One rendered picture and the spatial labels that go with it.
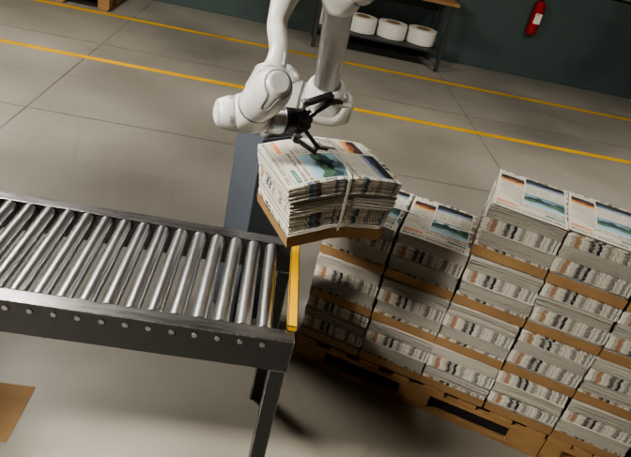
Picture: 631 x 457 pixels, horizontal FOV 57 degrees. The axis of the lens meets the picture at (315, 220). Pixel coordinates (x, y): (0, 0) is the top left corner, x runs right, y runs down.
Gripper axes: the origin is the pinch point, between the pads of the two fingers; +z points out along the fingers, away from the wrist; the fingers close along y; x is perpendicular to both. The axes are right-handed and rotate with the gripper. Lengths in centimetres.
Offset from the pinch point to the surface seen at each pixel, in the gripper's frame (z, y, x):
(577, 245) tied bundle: 88, 21, 35
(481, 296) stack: 74, 56, 20
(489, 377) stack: 88, 91, 32
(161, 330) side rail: -53, 56, 28
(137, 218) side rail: -51, 55, -28
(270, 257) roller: -11, 51, 1
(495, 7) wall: 512, 16, -532
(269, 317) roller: -22, 51, 30
